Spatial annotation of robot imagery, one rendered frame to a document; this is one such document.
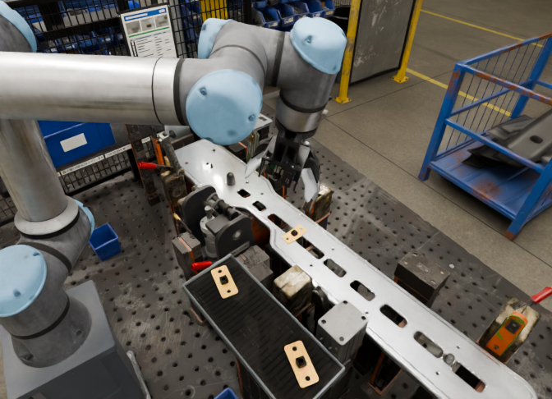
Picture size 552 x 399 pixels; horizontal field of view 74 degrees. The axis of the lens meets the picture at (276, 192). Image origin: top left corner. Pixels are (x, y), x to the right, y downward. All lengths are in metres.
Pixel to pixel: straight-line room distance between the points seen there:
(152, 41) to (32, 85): 1.33
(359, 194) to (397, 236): 0.30
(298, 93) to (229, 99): 0.18
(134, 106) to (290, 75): 0.21
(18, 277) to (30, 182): 0.17
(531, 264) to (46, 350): 2.61
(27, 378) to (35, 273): 0.25
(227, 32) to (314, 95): 0.14
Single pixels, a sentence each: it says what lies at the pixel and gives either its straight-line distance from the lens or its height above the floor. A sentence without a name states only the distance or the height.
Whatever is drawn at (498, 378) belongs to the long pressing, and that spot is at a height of 1.00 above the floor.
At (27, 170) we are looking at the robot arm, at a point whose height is 1.48.
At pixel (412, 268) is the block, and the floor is 1.03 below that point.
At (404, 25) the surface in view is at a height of 0.64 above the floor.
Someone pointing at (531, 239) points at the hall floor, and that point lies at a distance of 3.03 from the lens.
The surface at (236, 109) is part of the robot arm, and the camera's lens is 0.38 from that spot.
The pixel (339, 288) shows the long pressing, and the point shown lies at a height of 1.00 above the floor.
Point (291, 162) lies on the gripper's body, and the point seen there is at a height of 1.50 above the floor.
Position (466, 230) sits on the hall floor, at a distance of 2.86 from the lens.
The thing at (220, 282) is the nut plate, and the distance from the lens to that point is 0.87.
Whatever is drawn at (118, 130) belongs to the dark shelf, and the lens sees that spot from 1.74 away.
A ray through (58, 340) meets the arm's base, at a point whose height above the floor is 1.15.
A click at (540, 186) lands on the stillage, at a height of 0.46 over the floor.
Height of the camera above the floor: 1.87
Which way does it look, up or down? 41 degrees down
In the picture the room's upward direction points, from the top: straight up
